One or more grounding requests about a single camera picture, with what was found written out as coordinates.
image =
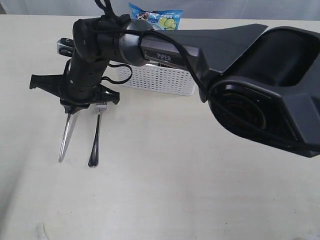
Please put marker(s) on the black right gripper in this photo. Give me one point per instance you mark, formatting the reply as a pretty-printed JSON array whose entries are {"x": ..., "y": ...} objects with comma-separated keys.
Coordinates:
[{"x": 73, "y": 97}]

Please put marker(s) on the silver fork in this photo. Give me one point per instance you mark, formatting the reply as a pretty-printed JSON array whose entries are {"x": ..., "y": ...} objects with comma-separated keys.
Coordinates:
[{"x": 94, "y": 155}]

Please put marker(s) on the silver table knife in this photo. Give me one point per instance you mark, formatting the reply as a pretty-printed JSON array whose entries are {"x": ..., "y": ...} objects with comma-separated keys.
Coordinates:
[{"x": 68, "y": 131}]

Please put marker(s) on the blue chips bag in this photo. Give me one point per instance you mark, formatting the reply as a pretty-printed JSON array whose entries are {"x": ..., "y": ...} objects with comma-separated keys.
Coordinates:
[{"x": 167, "y": 20}]

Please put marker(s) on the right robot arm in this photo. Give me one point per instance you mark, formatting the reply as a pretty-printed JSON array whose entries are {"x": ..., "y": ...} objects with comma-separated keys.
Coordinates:
[{"x": 261, "y": 84}]

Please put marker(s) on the white perforated plastic basket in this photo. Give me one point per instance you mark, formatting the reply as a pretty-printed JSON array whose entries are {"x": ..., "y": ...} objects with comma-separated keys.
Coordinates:
[{"x": 161, "y": 79}]

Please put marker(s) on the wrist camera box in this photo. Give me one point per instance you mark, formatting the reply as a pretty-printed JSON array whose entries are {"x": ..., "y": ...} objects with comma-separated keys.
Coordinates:
[{"x": 65, "y": 47}]

